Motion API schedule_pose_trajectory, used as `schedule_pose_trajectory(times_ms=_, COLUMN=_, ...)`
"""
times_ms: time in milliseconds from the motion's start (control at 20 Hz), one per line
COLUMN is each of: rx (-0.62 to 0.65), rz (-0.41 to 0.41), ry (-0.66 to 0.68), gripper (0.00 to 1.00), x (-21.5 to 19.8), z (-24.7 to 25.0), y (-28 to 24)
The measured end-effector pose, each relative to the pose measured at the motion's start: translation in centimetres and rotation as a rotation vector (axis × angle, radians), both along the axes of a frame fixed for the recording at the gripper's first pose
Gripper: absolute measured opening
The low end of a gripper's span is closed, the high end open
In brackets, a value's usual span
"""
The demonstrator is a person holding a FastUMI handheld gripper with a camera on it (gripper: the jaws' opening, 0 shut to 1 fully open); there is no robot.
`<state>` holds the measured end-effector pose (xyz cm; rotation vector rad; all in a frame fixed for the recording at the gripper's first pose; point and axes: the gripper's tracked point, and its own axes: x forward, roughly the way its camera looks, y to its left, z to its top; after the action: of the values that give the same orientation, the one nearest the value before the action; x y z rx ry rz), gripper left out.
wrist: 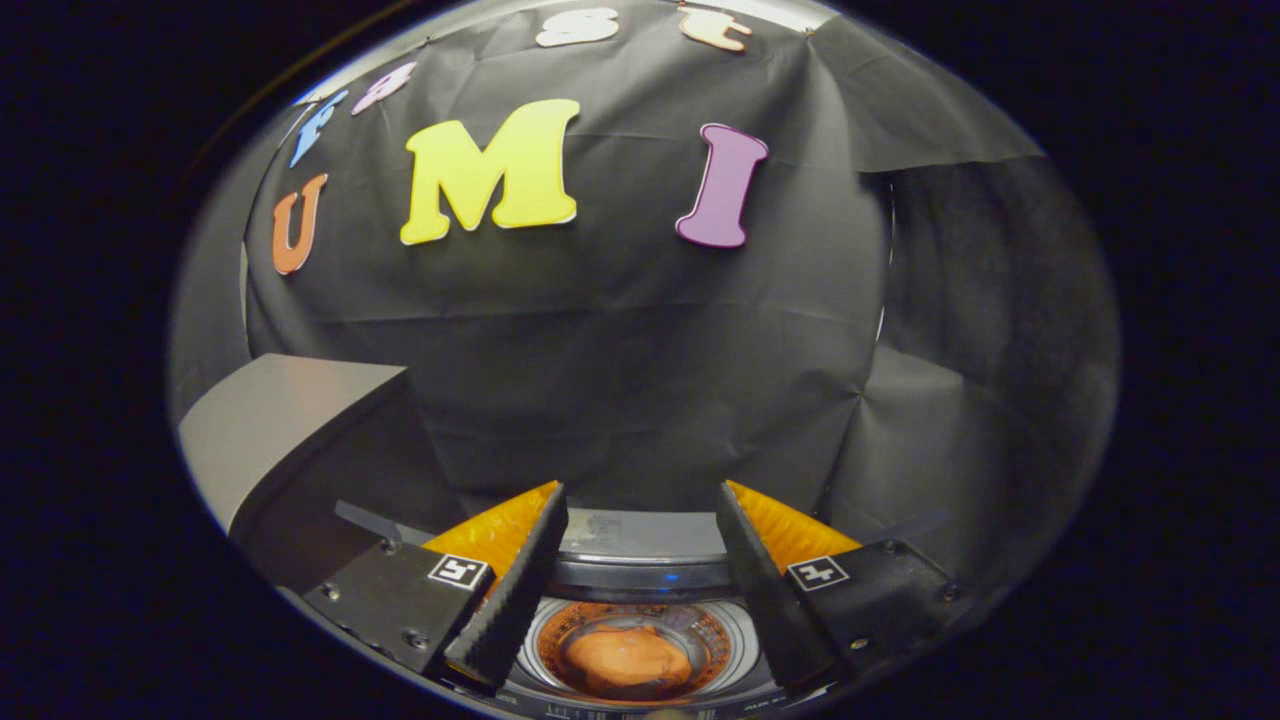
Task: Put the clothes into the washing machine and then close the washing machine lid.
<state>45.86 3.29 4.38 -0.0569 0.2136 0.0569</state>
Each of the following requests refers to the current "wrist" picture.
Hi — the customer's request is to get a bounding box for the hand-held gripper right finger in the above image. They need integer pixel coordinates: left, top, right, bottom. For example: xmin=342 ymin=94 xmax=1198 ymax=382
xmin=715 ymin=480 xmax=966 ymax=696

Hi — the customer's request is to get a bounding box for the orange polo shirt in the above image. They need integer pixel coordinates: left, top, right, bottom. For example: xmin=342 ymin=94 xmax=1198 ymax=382
xmin=557 ymin=625 xmax=693 ymax=699

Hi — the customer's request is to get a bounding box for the grey cabinet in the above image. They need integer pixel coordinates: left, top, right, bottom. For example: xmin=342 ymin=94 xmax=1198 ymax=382
xmin=178 ymin=353 xmax=471 ymax=591

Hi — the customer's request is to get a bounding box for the dark grey washing machine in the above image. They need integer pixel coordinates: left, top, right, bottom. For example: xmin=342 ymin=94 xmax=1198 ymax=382
xmin=500 ymin=508 xmax=831 ymax=717

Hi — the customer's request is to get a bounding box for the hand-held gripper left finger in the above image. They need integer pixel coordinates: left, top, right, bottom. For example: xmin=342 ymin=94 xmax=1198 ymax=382
xmin=300 ymin=481 xmax=569 ymax=696

